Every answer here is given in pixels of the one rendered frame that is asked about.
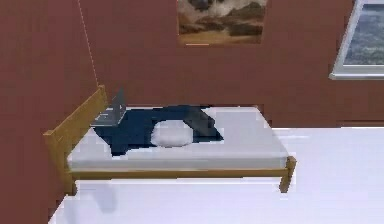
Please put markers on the wooden bed with white mattress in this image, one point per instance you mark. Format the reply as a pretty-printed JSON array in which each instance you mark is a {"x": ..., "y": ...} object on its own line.
[{"x": 246, "y": 143}]

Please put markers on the white pillow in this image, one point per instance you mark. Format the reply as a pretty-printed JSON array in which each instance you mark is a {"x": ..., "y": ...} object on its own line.
[{"x": 171, "y": 134}]

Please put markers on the dark blue blanket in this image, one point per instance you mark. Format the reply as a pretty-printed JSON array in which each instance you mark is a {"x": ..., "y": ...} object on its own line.
[{"x": 136, "y": 128}]

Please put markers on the grey open laptop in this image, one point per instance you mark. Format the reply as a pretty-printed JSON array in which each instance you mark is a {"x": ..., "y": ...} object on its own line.
[{"x": 113, "y": 113}]

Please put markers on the white framed window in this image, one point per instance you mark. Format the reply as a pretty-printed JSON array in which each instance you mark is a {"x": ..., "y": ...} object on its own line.
[{"x": 365, "y": 40}]

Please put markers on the landscape painting on wall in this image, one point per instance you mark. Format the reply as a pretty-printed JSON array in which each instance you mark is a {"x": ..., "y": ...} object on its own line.
[{"x": 221, "y": 21}]

